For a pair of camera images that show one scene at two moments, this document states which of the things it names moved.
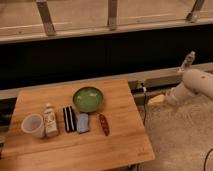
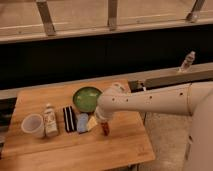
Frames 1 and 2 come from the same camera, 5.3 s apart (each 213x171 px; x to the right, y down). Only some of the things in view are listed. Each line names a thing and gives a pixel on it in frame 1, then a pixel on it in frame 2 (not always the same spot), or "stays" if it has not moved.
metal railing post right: [194, 15] stays
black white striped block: [70, 120] stays
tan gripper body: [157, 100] → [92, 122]
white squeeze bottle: [50, 125] stays
